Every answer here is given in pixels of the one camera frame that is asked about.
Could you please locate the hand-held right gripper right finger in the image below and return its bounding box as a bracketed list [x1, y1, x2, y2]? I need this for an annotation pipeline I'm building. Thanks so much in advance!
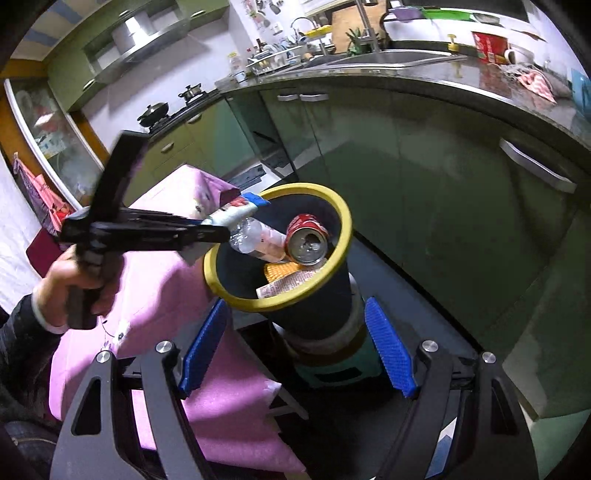
[365, 296, 541, 480]

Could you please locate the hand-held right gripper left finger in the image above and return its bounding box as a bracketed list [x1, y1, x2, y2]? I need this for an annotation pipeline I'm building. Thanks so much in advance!
[50, 300, 230, 480]

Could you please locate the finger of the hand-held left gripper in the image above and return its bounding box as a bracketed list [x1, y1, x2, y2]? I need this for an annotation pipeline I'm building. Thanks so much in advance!
[182, 220, 230, 250]

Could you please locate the clear plastic bottle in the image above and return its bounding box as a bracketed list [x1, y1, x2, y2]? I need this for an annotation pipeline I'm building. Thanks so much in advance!
[228, 217, 289, 264]

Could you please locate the orange foam fruit net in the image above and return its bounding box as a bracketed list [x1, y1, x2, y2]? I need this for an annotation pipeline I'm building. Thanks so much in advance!
[264, 261, 301, 283]

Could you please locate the black bin with yellow rim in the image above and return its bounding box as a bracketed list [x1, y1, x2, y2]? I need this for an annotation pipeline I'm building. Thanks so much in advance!
[203, 183, 365, 342]

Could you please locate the crushed red drink can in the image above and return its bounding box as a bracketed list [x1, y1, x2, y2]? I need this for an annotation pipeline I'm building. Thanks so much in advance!
[284, 213, 331, 266]

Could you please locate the person's left forearm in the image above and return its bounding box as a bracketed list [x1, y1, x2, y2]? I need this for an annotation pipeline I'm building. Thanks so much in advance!
[0, 293, 68, 421]

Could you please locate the person's left hand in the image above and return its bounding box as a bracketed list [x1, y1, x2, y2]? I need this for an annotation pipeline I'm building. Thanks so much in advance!
[34, 244, 125, 326]

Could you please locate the teal plastic stool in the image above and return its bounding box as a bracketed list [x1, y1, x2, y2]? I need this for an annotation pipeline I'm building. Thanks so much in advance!
[295, 342, 386, 388]

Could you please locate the pink tablecloth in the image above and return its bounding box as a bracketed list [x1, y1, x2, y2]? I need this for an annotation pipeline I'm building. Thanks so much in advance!
[48, 166, 308, 474]

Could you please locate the cream bucket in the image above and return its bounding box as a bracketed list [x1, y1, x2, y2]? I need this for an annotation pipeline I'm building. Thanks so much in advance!
[277, 272, 370, 365]

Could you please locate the black floor mat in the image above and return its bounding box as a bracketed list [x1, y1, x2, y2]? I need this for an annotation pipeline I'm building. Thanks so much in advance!
[228, 154, 291, 185]

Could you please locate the dark red chair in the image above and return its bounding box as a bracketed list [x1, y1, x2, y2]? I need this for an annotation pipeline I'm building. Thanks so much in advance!
[25, 228, 63, 278]

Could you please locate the light green drawer cabinet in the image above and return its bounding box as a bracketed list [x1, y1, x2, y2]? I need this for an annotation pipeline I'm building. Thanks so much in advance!
[122, 99, 241, 204]

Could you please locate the pink hanging cloth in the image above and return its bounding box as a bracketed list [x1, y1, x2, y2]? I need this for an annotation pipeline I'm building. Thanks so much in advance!
[14, 152, 77, 236]

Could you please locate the white hanging towel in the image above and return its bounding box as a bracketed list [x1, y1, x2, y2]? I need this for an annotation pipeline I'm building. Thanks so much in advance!
[0, 152, 47, 315]

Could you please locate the black wok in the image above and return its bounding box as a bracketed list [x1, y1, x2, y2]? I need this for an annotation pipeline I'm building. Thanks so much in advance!
[137, 102, 172, 129]

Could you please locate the white framed glass door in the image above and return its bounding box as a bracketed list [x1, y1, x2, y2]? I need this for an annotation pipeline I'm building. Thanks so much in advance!
[4, 78, 112, 208]

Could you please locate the dark green kitchen cabinet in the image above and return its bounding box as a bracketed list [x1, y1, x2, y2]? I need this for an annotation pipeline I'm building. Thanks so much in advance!
[222, 69, 591, 416]

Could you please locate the dish rack with dishes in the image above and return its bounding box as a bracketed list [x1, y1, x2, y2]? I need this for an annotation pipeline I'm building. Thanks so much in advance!
[245, 41, 305, 77]

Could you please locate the steel range hood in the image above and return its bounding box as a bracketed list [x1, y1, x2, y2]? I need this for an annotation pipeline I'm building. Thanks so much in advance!
[92, 9, 190, 84]

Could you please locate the green potted plant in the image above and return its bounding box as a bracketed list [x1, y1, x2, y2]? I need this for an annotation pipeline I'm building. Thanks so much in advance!
[346, 28, 370, 56]

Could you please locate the wooden cutting board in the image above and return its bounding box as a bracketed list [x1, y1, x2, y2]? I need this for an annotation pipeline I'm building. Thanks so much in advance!
[330, 4, 389, 54]

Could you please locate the steel sink faucet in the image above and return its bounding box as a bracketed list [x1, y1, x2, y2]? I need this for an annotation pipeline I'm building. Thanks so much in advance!
[353, 0, 382, 54]

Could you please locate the red checkered cloth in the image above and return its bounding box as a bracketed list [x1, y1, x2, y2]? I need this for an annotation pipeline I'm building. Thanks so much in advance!
[501, 62, 573, 104]

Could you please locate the red printed container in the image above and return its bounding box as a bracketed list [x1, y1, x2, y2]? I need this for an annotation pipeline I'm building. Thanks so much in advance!
[471, 31, 509, 65]

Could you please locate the green plastic tray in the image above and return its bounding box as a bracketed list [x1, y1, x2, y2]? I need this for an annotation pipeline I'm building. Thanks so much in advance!
[422, 9, 474, 21]

